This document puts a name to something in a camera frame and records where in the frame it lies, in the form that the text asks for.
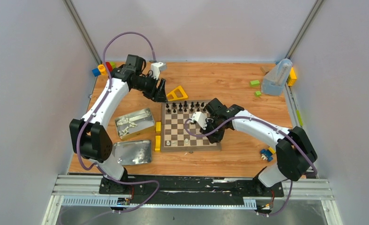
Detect blue cube block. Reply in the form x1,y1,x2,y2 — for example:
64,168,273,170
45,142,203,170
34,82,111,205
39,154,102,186
92,68,101,77

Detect red cylinder block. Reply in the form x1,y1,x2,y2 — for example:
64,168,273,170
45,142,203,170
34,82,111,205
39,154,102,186
106,62,113,72

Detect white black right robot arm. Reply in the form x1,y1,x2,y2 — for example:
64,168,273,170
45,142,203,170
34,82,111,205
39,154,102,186
191,98,317,196

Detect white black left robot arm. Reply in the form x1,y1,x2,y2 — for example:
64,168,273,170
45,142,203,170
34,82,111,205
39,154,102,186
69,54,168,194

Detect gold tin with white pieces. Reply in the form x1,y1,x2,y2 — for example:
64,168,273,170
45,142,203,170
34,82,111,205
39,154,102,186
114,108,155,141

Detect silver tin lid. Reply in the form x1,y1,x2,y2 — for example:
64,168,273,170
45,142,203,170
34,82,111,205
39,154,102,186
112,140,152,166

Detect black chess pieces row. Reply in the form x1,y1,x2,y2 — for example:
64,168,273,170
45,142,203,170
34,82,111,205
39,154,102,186
161,100,208,115

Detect yellow triangle frame block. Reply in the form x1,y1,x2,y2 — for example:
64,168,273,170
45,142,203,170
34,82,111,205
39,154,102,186
166,85,188,101

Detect yellow blue toy car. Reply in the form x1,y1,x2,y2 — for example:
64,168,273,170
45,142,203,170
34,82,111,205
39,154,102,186
260,147,276,162

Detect green rectangular block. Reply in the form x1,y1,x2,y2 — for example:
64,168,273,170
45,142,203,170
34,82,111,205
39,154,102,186
250,80,260,87

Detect yellow block at right wall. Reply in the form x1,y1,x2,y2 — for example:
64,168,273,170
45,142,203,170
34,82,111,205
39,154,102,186
287,68,297,86

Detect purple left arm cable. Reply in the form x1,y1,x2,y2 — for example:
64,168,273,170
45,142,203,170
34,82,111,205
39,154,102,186
75,31,160,215

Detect yellow arch block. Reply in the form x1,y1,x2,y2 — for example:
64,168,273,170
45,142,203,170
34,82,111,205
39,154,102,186
155,135,161,152

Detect clear blue plastic container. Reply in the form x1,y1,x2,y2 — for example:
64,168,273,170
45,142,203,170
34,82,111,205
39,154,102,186
261,59,293,96

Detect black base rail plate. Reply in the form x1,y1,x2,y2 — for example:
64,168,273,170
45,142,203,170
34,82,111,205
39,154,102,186
99,175,284,205

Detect wooden chess board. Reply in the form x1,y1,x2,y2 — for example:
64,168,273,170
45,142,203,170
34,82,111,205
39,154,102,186
161,100,221,152

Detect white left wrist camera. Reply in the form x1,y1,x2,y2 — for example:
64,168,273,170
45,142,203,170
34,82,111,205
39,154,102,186
150,62,167,80

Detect yellow cylinder block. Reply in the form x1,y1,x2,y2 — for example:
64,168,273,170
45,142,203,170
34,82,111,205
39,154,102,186
98,64,108,75

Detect small yellow rectangular block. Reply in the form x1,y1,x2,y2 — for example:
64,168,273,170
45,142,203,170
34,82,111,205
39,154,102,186
155,121,162,134

